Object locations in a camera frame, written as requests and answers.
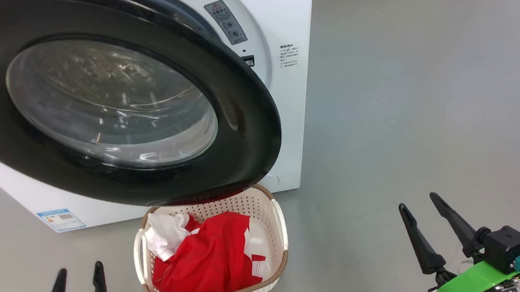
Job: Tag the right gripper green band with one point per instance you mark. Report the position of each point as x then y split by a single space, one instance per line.
471 282

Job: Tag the red and white jersey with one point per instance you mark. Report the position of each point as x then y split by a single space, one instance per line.
208 259

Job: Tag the black round glass washer door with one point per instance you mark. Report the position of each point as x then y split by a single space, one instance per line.
241 133

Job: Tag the cream laundry basket brown rim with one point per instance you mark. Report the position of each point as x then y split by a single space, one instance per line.
227 208

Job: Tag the white front-load washing machine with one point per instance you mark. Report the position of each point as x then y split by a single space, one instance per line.
294 116

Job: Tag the blue energy label sticker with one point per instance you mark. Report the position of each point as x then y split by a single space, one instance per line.
61 220

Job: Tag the round white filter cover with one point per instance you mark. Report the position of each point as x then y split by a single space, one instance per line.
273 180

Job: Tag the grey warning label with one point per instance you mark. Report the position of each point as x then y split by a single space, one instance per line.
228 24

